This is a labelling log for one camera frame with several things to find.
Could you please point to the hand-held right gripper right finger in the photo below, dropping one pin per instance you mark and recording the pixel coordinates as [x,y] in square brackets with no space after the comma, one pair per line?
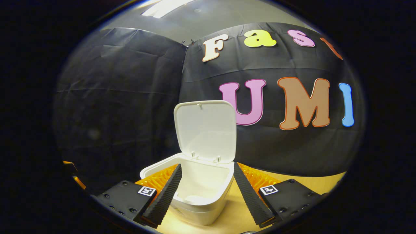
[250,195]

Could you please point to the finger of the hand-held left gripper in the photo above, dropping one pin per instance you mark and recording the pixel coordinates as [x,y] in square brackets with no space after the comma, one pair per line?
[70,165]

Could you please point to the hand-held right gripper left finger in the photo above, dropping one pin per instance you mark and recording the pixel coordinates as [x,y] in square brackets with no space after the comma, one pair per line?
[123,198]

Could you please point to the white desktop garbage bin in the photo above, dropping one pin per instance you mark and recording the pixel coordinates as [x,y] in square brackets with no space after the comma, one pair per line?
[204,130]

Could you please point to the wooden desktop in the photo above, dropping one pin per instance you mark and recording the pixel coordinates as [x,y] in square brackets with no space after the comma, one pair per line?
[234,217]

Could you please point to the black backdrop cloth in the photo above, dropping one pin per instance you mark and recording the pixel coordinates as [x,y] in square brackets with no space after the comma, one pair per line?
[123,97]

